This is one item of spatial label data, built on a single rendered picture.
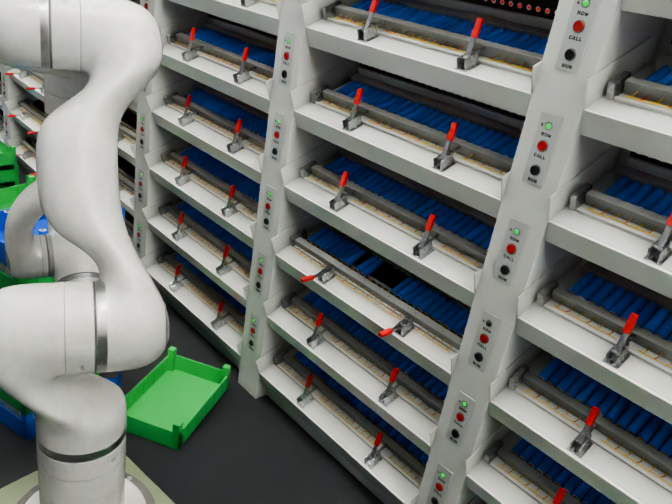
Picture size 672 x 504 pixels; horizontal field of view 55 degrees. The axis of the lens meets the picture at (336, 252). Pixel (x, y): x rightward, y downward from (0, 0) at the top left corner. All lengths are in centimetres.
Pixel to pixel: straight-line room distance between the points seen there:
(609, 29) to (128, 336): 82
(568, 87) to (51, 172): 78
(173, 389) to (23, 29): 128
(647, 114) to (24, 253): 103
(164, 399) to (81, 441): 100
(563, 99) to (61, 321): 82
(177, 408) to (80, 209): 112
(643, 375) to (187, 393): 126
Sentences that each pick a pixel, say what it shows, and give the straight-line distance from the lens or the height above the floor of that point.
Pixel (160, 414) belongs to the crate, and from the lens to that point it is 188.
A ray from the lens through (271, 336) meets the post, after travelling 185.
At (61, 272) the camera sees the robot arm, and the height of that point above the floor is 65.
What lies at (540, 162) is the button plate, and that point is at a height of 96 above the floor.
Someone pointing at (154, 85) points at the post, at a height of 75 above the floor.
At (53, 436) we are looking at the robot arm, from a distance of 95.
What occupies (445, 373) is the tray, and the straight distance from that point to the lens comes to 137.
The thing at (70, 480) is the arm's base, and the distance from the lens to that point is 100.
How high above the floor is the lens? 122
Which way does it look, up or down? 25 degrees down
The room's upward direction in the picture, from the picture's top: 10 degrees clockwise
